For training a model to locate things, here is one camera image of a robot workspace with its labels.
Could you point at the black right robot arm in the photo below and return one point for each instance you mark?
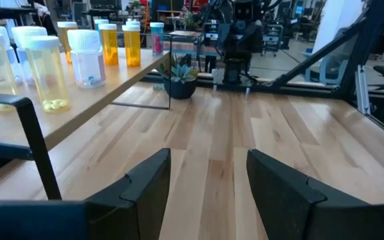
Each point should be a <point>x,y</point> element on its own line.
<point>233,71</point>

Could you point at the potted succulent plant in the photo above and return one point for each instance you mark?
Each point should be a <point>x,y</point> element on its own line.
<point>180,80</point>

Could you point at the wooden shelf with black frame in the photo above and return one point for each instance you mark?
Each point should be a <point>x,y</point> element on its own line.
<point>88,100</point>

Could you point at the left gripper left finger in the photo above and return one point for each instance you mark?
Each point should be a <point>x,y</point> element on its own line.
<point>135,213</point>

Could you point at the blue bottle with pink pills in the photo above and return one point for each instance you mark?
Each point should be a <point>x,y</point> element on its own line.
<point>157,40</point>

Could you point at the orange pill bottle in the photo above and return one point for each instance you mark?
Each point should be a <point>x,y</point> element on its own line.
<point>132,46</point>
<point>63,40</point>
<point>109,46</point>

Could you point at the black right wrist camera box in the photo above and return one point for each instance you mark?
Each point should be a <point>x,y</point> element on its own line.
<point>243,10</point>

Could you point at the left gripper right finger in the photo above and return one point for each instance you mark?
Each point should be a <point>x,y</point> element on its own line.
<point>288,213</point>

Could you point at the black equipment rack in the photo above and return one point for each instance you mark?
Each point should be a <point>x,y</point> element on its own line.
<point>272,40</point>

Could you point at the clear pill bottle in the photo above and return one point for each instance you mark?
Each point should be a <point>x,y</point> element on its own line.
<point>87,63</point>
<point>28,31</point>

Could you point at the grey office chair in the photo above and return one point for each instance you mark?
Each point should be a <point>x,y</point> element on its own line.
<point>332,63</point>

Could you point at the blue pill bottle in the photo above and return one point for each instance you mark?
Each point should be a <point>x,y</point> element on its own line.
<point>101,21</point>

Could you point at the silver aluminium extrusion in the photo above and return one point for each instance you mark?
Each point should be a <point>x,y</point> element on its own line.
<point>362,90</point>

